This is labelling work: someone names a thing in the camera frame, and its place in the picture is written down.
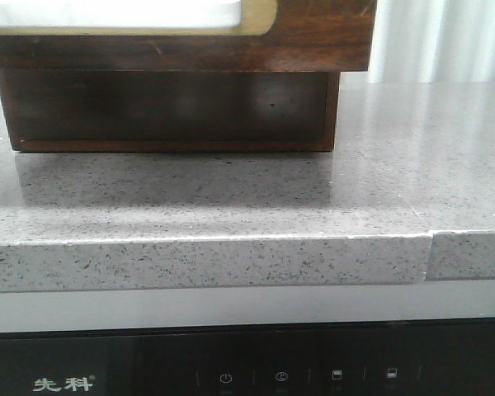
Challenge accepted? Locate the white drawer pull handle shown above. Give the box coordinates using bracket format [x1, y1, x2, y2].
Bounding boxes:
[0, 1, 242, 28]

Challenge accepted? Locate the dark wooden drawer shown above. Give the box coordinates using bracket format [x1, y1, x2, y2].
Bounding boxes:
[0, 69, 330, 142]
[0, 1, 376, 72]

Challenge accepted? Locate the black built-in appliance panel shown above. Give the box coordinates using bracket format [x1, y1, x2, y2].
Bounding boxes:
[0, 318, 495, 395]

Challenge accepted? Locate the dark wooden drawer cabinet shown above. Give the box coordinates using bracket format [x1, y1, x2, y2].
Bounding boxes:
[0, 68, 341, 153]

